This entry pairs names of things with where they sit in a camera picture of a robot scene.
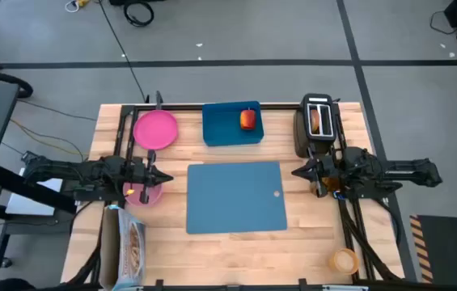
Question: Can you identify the black desk leg frame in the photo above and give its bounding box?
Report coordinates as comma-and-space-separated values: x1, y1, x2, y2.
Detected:
0, 163, 79, 270

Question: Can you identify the coiled black cable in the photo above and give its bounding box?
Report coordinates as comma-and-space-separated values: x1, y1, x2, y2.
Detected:
122, 0, 155, 28

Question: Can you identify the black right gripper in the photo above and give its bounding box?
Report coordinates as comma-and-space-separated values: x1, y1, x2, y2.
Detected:
291, 154, 339, 199

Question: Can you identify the thick black hose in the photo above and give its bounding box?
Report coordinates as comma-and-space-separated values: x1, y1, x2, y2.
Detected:
0, 56, 34, 100

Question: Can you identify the long black floor cable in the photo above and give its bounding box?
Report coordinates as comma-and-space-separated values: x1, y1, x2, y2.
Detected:
97, 0, 150, 104

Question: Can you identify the toast slice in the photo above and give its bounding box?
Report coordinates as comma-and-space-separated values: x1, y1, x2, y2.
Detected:
309, 108, 321, 134

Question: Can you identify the black aluminium table frame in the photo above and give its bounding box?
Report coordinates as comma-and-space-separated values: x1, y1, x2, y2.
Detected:
90, 91, 405, 291

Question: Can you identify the yellow floor cable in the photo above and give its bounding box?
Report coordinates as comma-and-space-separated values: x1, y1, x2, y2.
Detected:
9, 116, 87, 161

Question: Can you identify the blue placemat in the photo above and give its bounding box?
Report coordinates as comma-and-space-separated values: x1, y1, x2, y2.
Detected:
186, 161, 289, 235

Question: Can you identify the pink ribbed bowl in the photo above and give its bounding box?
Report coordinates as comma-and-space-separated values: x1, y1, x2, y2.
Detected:
121, 179, 163, 207

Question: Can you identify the blue plastic tray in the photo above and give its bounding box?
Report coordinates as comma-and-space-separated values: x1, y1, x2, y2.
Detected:
201, 100, 265, 147

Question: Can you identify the red apple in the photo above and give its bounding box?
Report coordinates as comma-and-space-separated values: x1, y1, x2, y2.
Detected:
239, 108, 257, 131

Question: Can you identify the white board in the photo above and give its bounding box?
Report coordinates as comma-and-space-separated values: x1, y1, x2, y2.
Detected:
5, 167, 66, 217

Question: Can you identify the amber gold container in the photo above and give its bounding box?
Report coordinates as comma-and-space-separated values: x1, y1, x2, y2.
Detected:
311, 175, 342, 199

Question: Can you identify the magenta plastic plate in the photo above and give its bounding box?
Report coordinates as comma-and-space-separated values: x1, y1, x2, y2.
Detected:
132, 109, 180, 151

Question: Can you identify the cinnamon squares cereal box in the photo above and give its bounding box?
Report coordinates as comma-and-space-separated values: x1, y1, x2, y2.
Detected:
99, 204, 147, 291

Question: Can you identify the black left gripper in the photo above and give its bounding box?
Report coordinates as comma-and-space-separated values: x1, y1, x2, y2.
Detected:
130, 150, 175, 205

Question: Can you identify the black toaster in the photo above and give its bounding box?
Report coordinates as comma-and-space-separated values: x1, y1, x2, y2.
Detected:
292, 93, 338, 159

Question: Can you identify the black hazard-striped mat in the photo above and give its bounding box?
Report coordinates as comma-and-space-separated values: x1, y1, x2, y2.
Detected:
408, 213, 457, 284

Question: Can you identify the white and yellow plug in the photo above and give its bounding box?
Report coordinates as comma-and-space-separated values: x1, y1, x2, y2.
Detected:
64, 0, 91, 13

